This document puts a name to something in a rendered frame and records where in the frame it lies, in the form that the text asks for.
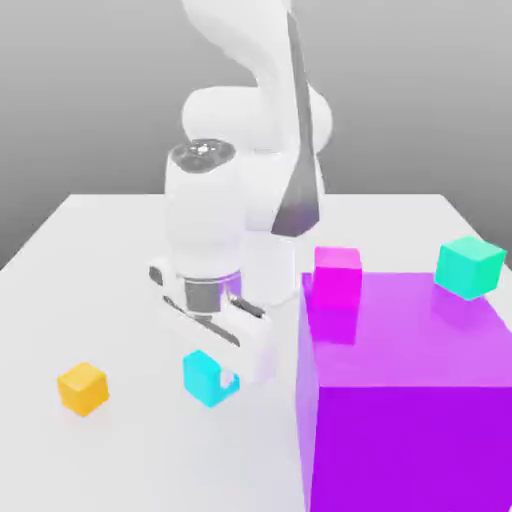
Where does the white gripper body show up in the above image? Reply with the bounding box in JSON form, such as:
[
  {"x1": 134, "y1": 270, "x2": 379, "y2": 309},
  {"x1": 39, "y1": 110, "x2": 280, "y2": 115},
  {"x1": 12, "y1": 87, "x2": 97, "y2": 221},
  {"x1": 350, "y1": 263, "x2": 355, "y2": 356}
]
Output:
[{"x1": 159, "y1": 293, "x2": 279, "y2": 388}]

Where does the small cyan cube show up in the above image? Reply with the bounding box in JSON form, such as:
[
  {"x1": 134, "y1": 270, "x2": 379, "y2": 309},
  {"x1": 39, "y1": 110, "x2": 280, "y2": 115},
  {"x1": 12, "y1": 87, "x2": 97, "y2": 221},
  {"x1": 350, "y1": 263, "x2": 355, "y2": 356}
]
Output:
[{"x1": 182, "y1": 348, "x2": 241, "y2": 409}]

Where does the small magenta cube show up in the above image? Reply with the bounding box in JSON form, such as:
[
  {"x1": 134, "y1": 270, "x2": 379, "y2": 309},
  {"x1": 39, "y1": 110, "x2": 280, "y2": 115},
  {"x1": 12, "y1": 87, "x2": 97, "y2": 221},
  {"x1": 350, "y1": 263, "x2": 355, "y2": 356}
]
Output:
[{"x1": 311, "y1": 245, "x2": 364, "y2": 312}]

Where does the small orange cube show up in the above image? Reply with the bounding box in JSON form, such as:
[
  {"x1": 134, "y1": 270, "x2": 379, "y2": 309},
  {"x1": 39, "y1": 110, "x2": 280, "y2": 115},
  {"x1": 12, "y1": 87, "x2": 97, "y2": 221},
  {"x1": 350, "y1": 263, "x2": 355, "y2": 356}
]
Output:
[{"x1": 56, "y1": 361, "x2": 110, "y2": 418}]

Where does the small green cube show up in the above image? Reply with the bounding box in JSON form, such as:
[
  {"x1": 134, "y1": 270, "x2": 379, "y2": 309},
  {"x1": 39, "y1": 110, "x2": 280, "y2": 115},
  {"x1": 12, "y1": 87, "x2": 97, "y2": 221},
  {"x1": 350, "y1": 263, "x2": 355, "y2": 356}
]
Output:
[{"x1": 433, "y1": 235, "x2": 508, "y2": 302}]

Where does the large purple box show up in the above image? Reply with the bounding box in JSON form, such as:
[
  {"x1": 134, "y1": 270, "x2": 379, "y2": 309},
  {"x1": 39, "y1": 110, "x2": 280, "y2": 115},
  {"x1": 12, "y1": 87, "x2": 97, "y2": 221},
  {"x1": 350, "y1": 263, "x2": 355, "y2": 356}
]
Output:
[{"x1": 296, "y1": 271, "x2": 512, "y2": 512}]

